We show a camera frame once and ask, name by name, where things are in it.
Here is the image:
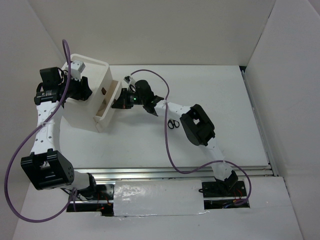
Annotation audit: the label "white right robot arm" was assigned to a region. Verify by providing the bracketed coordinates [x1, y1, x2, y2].
[111, 80, 239, 197]

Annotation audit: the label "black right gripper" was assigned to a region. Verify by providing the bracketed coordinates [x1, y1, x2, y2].
[111, 88, 146, 110]

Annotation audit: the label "white drawer cabinet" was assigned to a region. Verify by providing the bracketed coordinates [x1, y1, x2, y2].
[63, 53, 113, 133]

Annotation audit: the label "black handled scissors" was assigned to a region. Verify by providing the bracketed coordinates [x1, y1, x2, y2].
[167, 119, 180, 130]

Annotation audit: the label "white drawer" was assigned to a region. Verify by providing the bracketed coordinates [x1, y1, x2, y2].
[94, 80, 122, 133]

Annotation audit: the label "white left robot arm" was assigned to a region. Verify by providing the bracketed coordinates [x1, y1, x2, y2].
[20, 67, 99, 200]

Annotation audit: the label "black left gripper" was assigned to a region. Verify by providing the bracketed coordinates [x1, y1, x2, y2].
[59, 72, 94, 102]

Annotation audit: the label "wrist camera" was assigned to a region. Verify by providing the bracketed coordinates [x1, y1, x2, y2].
[123, 75, 136, 92]
[69, 60, 86, 80]

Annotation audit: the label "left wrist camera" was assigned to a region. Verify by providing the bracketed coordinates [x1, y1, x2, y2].
[69, 60, 86, 80]

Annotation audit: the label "white foam cover panel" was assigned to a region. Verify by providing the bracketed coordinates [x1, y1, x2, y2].
[113, 180, 205, 217]

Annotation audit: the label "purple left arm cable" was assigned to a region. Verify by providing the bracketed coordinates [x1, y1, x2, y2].
[4, 39, 78, 223]

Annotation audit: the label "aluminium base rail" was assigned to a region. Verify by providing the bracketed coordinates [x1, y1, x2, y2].
[75, 165, 274, 183]

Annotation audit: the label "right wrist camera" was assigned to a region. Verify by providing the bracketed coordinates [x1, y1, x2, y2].
[123, 75, 136, 92]

